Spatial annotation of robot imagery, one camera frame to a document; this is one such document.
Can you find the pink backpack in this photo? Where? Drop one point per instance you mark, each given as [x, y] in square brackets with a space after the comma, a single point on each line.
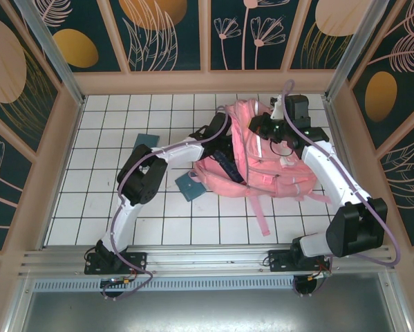
[275, 173]

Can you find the navy book with grid print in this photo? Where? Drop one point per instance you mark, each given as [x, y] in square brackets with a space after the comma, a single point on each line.
[231, 167]

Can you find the teal notebook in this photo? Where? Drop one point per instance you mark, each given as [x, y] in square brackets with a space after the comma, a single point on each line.
[191, 188]
[148, 140]

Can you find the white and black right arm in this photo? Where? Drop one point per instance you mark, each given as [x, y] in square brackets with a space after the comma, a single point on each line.
[355, 228]

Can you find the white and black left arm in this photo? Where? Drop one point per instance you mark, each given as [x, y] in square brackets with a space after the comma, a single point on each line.
[141, 180]

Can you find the grey metal panel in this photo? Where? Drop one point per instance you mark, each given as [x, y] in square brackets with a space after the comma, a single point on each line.
[206, 314]

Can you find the aluminium corner post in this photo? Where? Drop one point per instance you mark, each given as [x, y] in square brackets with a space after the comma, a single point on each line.
[51, 52]
[358, 45]

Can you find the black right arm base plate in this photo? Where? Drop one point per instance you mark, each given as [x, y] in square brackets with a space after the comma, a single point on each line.
[279, 261]

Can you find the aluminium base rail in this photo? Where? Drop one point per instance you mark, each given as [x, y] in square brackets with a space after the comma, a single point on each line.
[206, 257]

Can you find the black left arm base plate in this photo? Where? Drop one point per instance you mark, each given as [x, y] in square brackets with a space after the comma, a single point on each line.
[137, 261]

